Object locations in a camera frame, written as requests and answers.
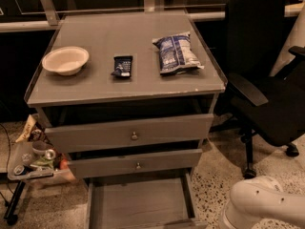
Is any tan snack packet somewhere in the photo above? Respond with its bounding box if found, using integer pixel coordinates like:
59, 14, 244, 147
15, 114, 36, 142

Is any black office chair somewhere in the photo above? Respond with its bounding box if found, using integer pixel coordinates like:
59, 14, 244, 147
214, 0, 305, 178

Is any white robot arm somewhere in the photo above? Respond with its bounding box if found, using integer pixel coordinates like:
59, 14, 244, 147
218, 176, 305, 229

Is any dark blue snack bar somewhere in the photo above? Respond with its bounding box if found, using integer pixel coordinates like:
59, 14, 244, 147
112, 55, 133, 77

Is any grey top drawer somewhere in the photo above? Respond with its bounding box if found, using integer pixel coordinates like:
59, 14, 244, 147
46, 114, 214, 153

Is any silver soda can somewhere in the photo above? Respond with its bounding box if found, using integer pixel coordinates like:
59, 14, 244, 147
13, 165, 26, 176

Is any grey bottom drawer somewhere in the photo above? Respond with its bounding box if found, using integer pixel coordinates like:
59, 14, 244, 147
85, 169, 207, 229

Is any metal railing bar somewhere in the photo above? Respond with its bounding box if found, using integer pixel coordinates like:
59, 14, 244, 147
0, 0, 305, 33

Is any grey drawer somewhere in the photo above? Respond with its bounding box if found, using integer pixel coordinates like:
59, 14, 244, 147
46, 114, 214, 153
68, 149, 202, 178
85, 169, 207, 229

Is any small white cup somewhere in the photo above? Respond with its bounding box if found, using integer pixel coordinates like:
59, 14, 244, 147
32, 140, 51, 156

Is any grey middle drawer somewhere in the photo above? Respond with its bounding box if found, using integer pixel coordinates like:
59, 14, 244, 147
68, 149, 202, 178

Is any white paper bowl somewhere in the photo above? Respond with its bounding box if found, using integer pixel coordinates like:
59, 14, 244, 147
42, 46, 90, 76

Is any blue chip bag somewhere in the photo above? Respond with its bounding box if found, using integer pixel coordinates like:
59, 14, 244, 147
152, 31, 204, 75

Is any black cart stand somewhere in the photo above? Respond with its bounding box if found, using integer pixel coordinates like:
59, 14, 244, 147
4, 181, 25, 225

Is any clear plastic bin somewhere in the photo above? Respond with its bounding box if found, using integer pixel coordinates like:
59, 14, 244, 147
8, 114, 77, 187

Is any grey drawer cabinet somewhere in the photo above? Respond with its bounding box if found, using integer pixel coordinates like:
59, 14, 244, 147
24, 9, 229, 189

